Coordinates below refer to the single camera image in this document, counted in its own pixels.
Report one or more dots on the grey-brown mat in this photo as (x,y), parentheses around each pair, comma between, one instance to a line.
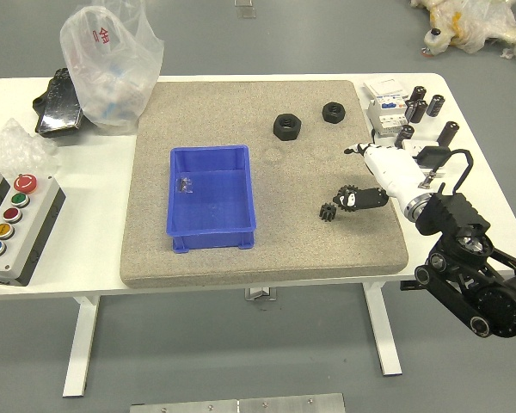
(241,107)

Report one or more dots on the blue plastic box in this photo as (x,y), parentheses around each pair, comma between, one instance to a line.
(210,202)

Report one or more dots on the white table leg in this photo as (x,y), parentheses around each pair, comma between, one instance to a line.
(382,327)
(81,344)

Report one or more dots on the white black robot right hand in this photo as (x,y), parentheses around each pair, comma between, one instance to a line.
(393,170)

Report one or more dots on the grey push-button control box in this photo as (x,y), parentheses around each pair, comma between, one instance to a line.
(30,232)

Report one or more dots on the grey metal plate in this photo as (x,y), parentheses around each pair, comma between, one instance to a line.
(236,404)

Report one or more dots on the white circuit breaker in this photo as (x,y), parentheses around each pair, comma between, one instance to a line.
(385,116)

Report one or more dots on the small clear parts bag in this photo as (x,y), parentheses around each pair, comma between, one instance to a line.
(185,185)

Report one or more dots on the big black hex nut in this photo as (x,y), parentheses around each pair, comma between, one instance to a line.
(287,127)

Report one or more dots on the clear bubble wrap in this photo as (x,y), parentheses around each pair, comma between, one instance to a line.
(13,146)

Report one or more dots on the translucent white plastic bag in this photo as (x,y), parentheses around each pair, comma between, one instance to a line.
(112,77)

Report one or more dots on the black cylindrical capacitor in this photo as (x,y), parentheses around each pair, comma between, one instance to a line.
(448,133)
(436,105)
(411,110)
(422,111)
(418,93)
(405,135)

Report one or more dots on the small black hex nut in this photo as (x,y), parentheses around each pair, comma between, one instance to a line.
(334,112)

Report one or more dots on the small metal floor plate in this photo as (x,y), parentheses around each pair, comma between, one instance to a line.
(245,8)

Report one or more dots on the plastic-wrapped yellow bundle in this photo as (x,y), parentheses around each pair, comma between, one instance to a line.
(481,21)

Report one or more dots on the black plastic tray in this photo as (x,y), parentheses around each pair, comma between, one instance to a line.
(58,107)

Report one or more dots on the metal table bracket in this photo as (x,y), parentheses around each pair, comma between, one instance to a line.
(261,294)

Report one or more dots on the black plug adapter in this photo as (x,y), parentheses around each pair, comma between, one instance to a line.
(432,155)

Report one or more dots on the small black gear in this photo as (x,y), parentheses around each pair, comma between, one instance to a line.
(327,212)

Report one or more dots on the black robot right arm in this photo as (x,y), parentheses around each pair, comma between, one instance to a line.
(494,301)

